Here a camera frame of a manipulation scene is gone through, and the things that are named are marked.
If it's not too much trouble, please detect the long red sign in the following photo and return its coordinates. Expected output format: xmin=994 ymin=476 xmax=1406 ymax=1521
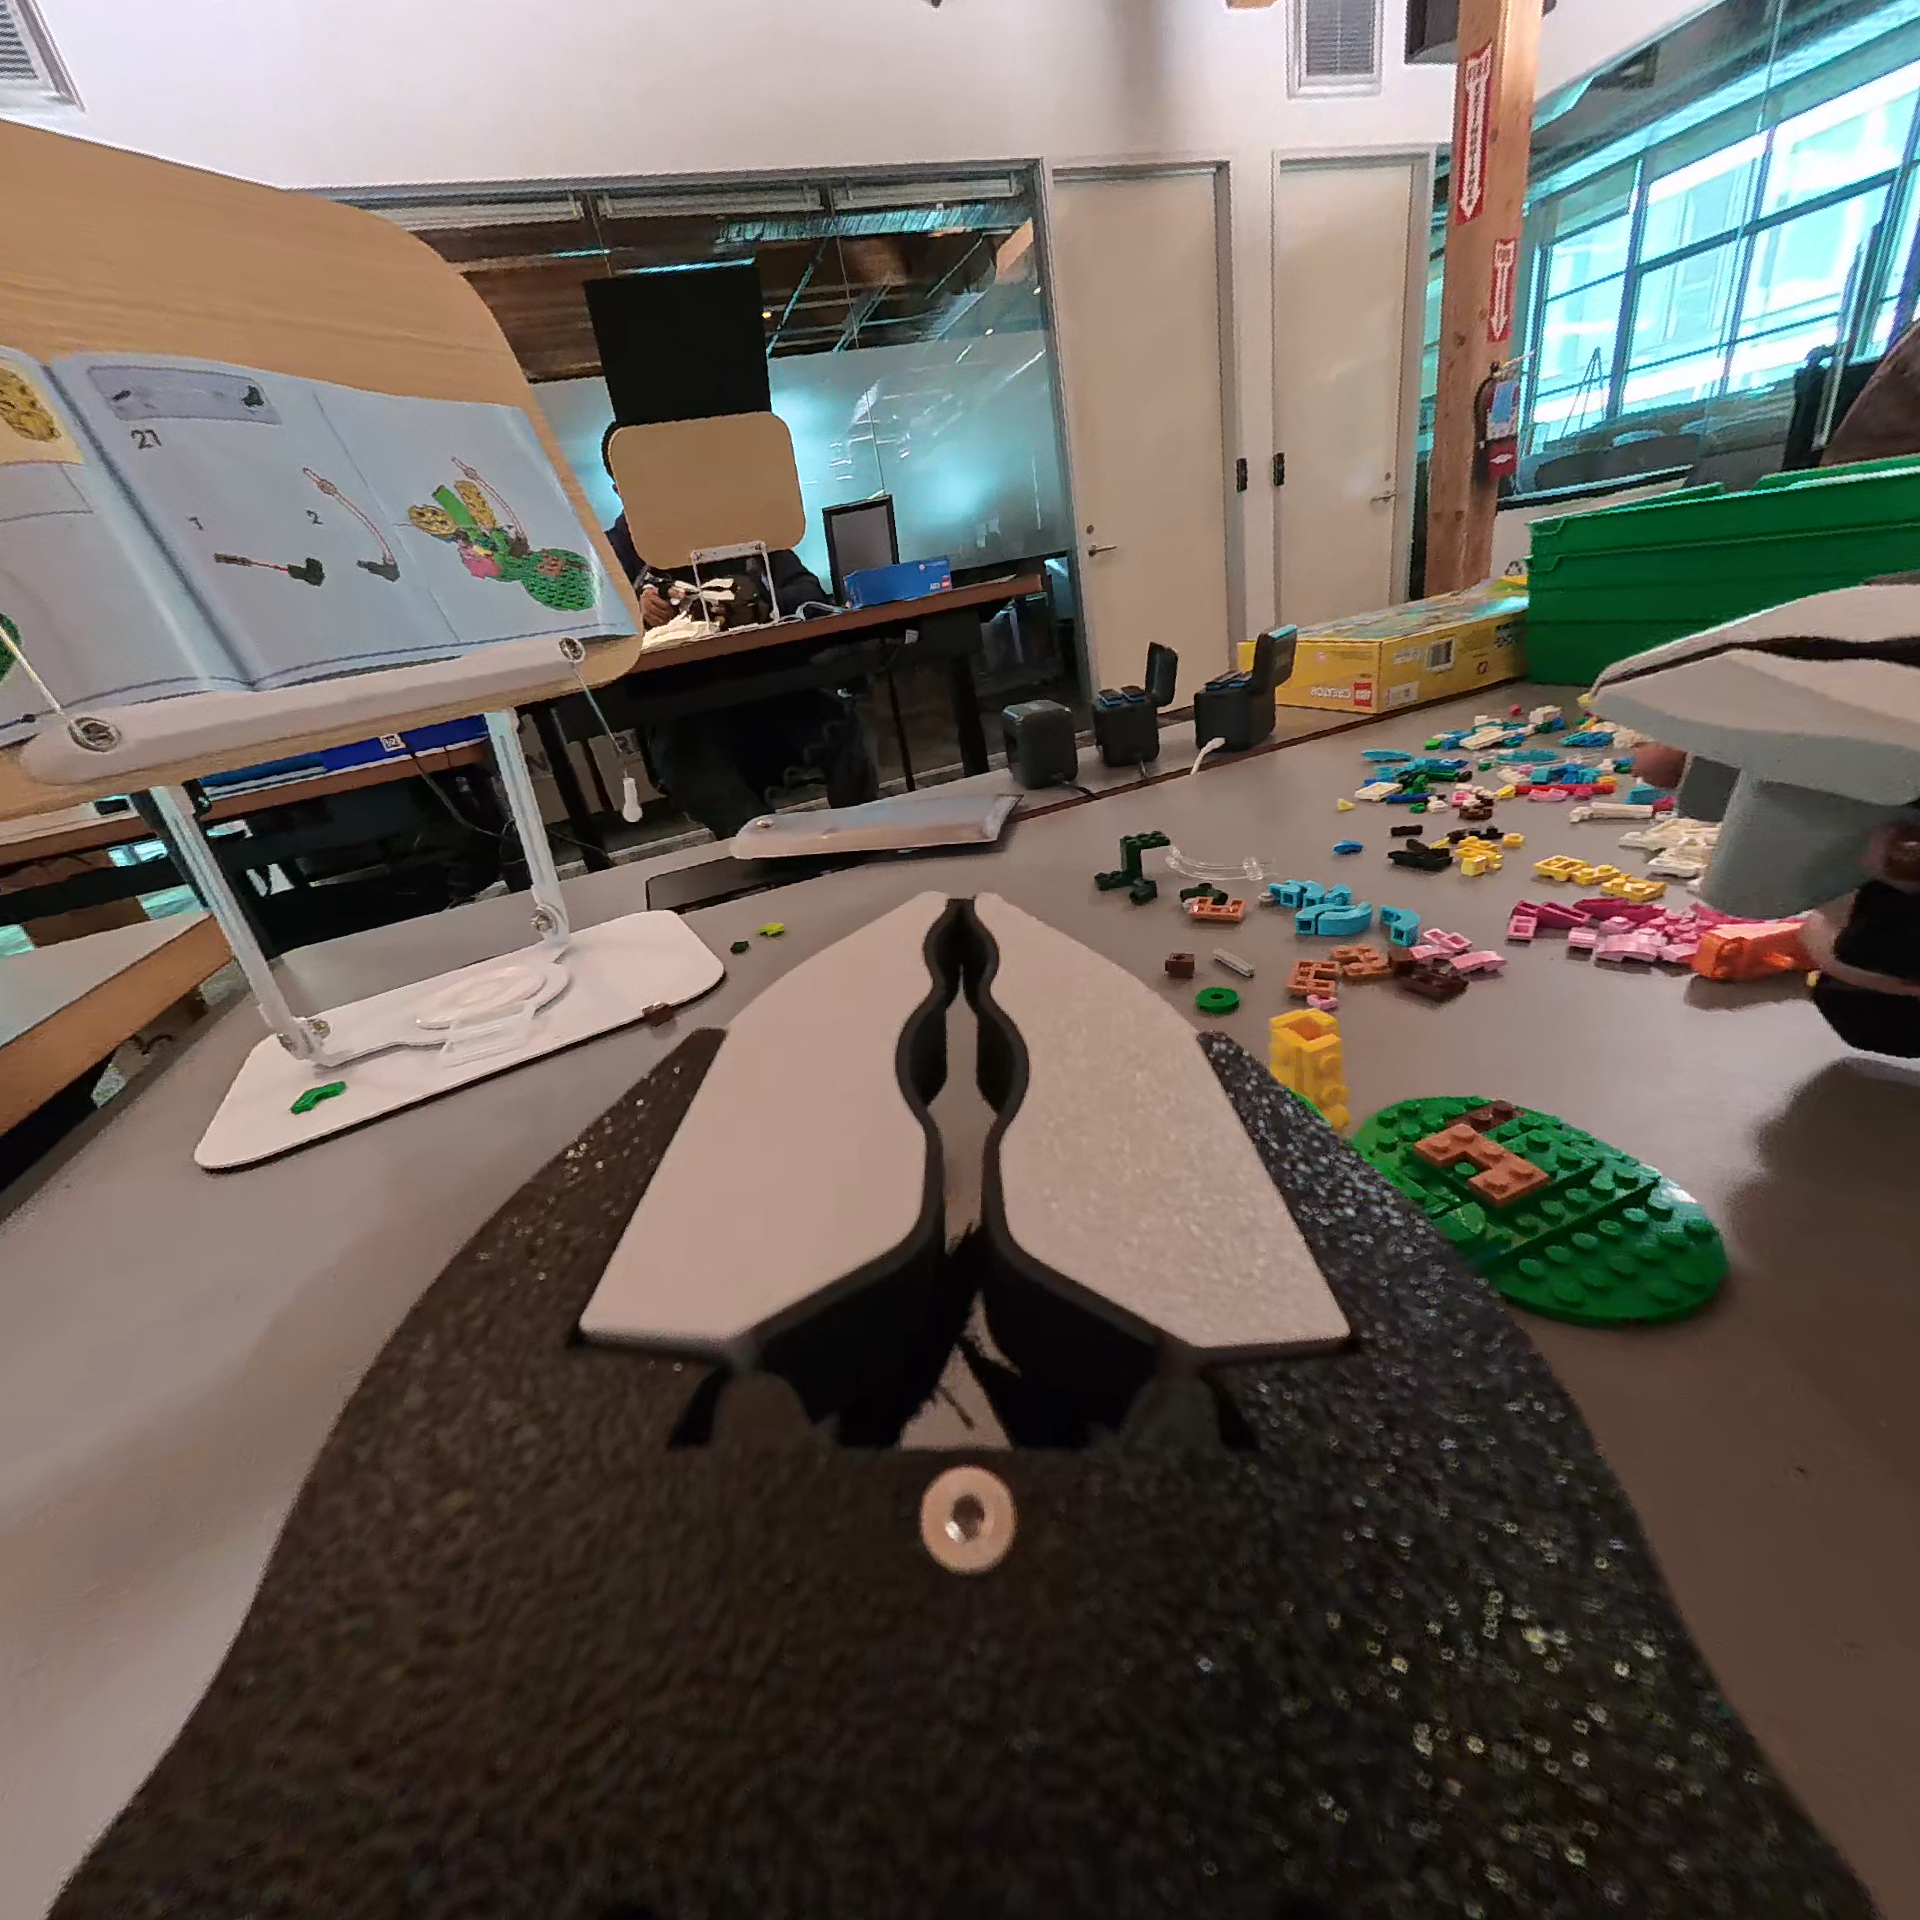
xmin=1452 ymin=36 xmax=1496 ymax=227

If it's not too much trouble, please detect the wooden office desk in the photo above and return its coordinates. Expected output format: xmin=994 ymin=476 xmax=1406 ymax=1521
xmin=526 ymin=566 xmax=1052 ymax=798

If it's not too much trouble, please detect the green plastic bin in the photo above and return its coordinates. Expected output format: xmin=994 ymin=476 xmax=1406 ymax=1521
xmin=1526 ymin=457 xmax=1920 ymax=683

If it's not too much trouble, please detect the black panel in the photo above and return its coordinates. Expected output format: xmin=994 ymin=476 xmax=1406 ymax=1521
xmin=585 ymin=262 xmax=771 ymax=436

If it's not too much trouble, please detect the grey desk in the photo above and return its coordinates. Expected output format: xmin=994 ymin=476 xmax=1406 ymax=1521
xmin=0 ymin=674 xmax=1920 ymax=1920

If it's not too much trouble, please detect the pile of lego bricks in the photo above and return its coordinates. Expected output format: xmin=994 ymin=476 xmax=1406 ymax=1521
xmin=1162 ymin=710 xmax=1824 ymax=1014

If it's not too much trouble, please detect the orange brick separator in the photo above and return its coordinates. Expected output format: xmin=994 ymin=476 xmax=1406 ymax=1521
xmin=1696 ymin=919 xmax=1818 ymax=985

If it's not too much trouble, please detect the large glass window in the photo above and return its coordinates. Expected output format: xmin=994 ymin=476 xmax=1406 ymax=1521
xmin=1529 ymin=59 xmax=1920 ymax=453

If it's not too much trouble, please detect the yellow lego box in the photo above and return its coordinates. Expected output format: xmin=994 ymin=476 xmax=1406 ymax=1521
xmin=1237 ymin=575 xmax=1532 ymax=714

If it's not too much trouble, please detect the green lego baseplate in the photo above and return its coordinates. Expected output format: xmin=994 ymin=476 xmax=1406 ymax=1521
xmin=1350 ymin=1094 xmax=1728 ymax=1327

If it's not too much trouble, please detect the yellow lego brick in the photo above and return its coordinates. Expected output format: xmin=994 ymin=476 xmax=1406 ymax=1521
xmin=1267 ymin=1009 xmax=1354 ymax=1134

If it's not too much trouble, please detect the grey pouch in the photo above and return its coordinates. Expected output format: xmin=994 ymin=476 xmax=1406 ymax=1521
xmin=728 ymin=790 xmax=1025 ymax=865

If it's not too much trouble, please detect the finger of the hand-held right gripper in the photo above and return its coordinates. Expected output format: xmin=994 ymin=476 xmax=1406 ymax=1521
xmin=1587 ymin=647 xmax=1920 ymax=921
xmin=1611 ymin=586 xmax=1920 ymax=677

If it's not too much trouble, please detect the instruction booklet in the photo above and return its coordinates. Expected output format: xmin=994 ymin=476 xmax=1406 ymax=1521
xmin=0 ymin=346 xmax=645 ymax=751

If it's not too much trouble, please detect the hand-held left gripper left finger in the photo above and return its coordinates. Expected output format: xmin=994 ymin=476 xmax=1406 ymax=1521
xmin=577 ymin=891 xmax=990 ymax=1374

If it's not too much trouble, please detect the white door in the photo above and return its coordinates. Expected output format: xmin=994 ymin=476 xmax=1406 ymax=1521
xmin=1049 ymin=163 xmax=1234 ymax=699
xmin=1272 ymin=147 xmax=1434 ymax=602

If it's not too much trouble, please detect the wooden post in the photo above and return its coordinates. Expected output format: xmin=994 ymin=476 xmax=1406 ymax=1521
xmin=1422 ymin=0 xmax=1548 ymax=594

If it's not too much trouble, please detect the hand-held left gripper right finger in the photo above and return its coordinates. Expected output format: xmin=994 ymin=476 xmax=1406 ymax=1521
xmin=968 ymin=891 xmax=1356 ymax=1374

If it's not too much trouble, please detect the wall vent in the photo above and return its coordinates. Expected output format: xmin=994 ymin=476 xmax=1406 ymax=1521
xmin=1289 ymin=0 xmax=1382 ymax=95

